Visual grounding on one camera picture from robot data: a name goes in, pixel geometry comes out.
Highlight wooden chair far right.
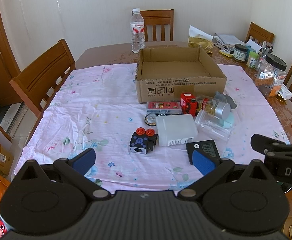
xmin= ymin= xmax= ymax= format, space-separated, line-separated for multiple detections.
xmin=245 ymin=22 xmax=275 ymax=44

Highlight glass jar silver lid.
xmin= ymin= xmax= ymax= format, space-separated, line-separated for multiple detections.
xmin=195 ymin=95 xmax=231 ymax=120

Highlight stack of papers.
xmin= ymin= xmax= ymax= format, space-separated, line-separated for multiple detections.
xmin=214 ymin=34 xmax=245 ymax=46

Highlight clear plastic cup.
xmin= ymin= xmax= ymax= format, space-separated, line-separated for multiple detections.
xmin=195 ymin=110 xmax=234 ymax=142

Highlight wooden chair left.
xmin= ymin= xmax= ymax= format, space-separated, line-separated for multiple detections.
xmin=9 ymin=38 xmax=76 ymax=140

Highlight white plastic container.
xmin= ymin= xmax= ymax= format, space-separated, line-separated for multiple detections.
xmin=156 ymin=114 xmax=198 ymax=147

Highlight blue black toy cube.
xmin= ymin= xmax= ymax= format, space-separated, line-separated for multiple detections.
xmin=129 ymin=127 xmax=158 ymax=154

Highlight wooden chair far middle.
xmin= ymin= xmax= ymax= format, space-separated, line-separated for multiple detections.
xmin=140 ymin=9 xmax=174 ymax=42

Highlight large clear plastic jar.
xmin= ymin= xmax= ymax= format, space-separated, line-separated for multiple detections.
xmin=254 ymin=54 xmax=287 ymax=98

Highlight small white box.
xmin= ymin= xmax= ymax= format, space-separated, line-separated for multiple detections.
xmin=278 ymin=84 xmax=292 ymax=100

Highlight cardboard box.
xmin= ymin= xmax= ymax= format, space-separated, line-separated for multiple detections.
xmin=135 ymin=47 xmax=227 ymax=103

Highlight yellow sticky notes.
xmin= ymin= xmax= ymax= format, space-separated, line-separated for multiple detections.
xmin=219 ymin=49 xmax=233 ymax=57

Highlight green lid jar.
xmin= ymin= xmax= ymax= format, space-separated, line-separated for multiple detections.
xmin=247 ymin=51 xmax=259 ymax=68

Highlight grey toy elephant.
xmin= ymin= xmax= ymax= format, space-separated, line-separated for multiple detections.
xmin=214 ymin=91 xmax=237 ymax=110

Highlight pink floral tablecloth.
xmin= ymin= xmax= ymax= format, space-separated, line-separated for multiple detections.
xmin=14 ymin=63 xmax=291 ymax=196

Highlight gold tissue pack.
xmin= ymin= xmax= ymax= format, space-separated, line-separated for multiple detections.
xmin=188 ymin=25 xmax=214 ymax=52

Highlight clear water bottle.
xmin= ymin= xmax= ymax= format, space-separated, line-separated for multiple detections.
xmin=130 ymin=8 xmax=145 ymax=54

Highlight light blue round case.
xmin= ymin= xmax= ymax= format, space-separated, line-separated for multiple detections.
xmin=221 ymin=112 xmax=235 ymax=129

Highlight red card box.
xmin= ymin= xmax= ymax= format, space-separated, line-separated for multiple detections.
xmin=146 ymin=101 xmax=182 ymax=115

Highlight red toy train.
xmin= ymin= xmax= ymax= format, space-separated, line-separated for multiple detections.
xmin=180 ymin=93 xmax=198 ymax=117

